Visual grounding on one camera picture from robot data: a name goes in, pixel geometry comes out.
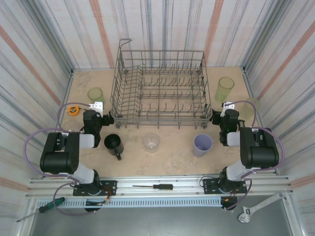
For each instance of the black mug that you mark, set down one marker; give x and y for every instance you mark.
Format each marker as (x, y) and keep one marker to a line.
(113, 142)

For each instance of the clear plastic cup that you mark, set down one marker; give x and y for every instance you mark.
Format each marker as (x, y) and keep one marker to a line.
(150, 142)
(70, 125)

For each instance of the tall green plastic cup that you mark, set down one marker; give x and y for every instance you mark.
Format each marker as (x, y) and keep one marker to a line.
(224, 89)

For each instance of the pale yellow translucent cup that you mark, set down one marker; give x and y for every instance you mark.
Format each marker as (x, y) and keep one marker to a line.
(253, 108)

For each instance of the short green plastic cup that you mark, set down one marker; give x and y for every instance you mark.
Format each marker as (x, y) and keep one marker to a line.
(95, 94)

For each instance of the lavender plastic cup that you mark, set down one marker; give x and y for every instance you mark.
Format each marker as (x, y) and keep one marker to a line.
(202, 145)

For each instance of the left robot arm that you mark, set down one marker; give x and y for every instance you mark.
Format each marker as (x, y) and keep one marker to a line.
(59, 159)

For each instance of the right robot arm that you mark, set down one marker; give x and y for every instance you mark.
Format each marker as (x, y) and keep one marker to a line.
(261, 152)

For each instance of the small black object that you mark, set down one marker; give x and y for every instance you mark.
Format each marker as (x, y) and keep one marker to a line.
(242, 121)

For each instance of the yellow tape measure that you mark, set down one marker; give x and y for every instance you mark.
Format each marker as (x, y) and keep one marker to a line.
(73, 110)

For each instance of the silver adjustable wrench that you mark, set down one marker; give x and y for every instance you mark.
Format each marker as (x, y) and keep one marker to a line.
(261, 205)

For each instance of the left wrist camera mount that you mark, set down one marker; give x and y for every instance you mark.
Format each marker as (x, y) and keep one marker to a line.
(97, 106)

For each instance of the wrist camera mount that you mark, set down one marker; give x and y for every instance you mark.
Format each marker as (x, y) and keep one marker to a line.
(229, 105)
(97, 106)

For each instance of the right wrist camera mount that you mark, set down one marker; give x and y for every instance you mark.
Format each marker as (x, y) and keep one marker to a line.
(229, 105)

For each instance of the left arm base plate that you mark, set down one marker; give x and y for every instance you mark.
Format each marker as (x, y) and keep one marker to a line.
(110, 186)

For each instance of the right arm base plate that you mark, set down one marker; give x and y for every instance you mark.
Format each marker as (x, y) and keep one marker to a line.
(211, 190)

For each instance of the aluminium mounting rail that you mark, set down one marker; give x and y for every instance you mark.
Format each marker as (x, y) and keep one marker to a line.
(172, 193)

